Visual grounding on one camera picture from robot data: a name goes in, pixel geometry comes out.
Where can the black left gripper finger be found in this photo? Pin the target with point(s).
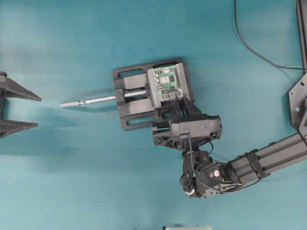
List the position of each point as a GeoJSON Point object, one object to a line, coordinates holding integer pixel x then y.
{"type": "Point", "coordinates": [8, 127]}
{"type": "Point", "coordinates": [10, 88]}

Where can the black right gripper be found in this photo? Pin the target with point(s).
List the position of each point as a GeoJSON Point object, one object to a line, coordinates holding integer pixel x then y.
{"type": "Point", "coordinates": [194, 127]}

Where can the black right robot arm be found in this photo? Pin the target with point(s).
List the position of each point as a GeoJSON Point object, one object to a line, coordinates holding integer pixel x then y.
{"type": "Point", "coordinates": [204, 177]}

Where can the green PCB board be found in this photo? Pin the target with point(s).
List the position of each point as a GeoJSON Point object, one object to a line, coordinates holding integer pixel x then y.
{"type": "Point", "coordinates": [167, 82]}

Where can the black vise with steel screw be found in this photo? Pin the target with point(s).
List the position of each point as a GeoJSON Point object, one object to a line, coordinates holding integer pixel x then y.
{"type": "Point", "coordinates": [136, 94]}

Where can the white object at bottom edge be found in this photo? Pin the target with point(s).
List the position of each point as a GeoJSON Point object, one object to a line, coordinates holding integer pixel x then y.
{"type": "Point", "coordinates": [187, 228]}

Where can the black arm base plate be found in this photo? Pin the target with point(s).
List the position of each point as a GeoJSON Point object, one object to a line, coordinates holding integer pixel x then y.
{"type": "Point", "coordinates": [298, 107]}

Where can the black frame rail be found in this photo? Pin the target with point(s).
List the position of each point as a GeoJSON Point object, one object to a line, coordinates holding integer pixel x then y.
{"type": "Point", "coordinates": [301, 11]}

